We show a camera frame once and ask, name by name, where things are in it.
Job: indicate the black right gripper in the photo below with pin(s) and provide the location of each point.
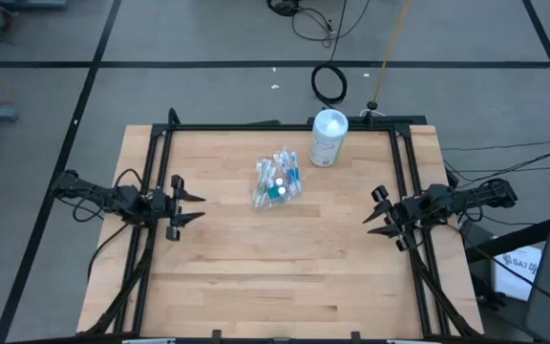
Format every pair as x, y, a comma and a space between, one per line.
404, 212

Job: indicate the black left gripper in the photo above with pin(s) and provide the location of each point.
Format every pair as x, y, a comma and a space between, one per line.
167, 210

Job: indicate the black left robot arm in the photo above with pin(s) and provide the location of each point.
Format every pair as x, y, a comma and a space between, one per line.
103, 198

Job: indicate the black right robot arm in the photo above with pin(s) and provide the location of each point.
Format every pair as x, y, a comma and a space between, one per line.
466, 198

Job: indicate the white wipes canister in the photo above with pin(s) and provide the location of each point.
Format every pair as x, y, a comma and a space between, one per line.
327, 143

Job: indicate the black knob with white tie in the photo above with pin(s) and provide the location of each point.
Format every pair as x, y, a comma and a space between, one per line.
372, 105

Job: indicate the black diagonal beam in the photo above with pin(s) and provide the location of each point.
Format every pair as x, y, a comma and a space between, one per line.
518, 237

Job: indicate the white printed paper sheet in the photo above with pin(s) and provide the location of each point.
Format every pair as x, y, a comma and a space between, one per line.
518, 274

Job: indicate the black metal table frame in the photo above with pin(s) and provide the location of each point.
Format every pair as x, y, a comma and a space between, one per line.
256, 127

